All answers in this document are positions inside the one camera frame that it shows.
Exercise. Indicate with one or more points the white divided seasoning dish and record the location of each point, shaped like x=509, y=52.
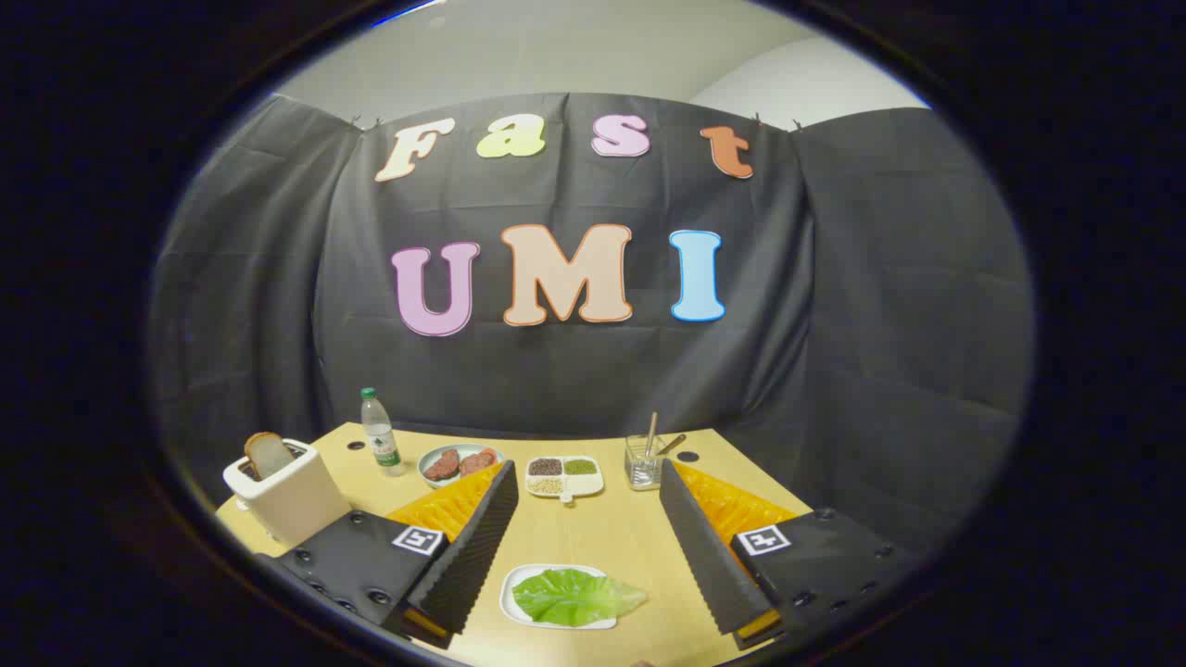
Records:
x=593, y=484

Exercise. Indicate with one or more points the cream white toaster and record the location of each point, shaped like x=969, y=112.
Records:
x=296, y=505

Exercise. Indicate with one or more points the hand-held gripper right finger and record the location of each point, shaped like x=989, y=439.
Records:
x=709, y=565

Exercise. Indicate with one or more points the green lettuce leaf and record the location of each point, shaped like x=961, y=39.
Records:
x=574, y=597

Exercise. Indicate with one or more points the clear plastic water bottle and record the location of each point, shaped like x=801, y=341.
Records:
x=382, y=445

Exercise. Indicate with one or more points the white bread slice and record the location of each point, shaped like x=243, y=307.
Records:
x=269, y=454

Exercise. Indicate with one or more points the light wooden stick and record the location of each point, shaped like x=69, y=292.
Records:
x=651, y=428

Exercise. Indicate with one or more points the clear glass cup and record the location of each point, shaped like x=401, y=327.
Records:
x=641, y=474

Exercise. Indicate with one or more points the white rounded square plate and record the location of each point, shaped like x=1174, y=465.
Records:
x=507, y=602

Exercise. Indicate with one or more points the pale green round plate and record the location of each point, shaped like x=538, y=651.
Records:
x=445, y=484

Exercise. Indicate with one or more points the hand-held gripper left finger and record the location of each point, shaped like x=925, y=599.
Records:
x=468, y=565

